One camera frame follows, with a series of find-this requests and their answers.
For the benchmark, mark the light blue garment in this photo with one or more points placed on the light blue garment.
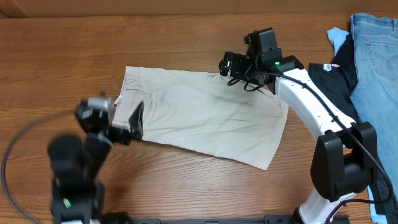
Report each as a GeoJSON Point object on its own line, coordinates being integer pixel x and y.
{"type": "Point", "coordinates": [337, 38]}

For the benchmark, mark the black printed t-shirt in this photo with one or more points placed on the black printed t-shirt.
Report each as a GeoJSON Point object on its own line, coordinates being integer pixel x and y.
{"type": "Point", "coordinates": [338, 79]}

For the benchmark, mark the blue denim jeans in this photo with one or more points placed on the blue denim jeans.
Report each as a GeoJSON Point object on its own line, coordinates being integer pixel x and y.
{"type": "Point", "coordinates": [375, 95]}

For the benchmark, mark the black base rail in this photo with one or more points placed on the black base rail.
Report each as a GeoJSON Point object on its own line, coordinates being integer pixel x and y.
{"type": "Point", "coordinates": [123, 218]}

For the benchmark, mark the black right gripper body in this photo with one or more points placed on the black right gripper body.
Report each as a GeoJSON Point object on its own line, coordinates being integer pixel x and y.
{"type": "Point", "coordinates": [242, 70]}

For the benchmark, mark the brown cardboard backboard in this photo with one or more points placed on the brown cardboard backboard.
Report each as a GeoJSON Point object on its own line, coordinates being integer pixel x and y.
{"type": "Point", "coordinates": [80, 8]}

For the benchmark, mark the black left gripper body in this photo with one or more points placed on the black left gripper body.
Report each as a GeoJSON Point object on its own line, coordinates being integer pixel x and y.
{"type": "Point", "coordinates": [119, 135]}

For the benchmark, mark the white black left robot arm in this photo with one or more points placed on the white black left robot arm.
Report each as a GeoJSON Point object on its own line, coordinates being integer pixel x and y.
{"type": "Point", "coordinates": [77, 194]}

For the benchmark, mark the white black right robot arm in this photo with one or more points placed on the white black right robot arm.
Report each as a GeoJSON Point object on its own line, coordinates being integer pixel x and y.
{"type": "Point", "coordinates": [342, 164]}

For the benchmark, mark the beige khaki shorts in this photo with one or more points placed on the beige khaki shorts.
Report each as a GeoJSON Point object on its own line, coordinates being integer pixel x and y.
{"type": "Point", "coordinates": [200, 112]}

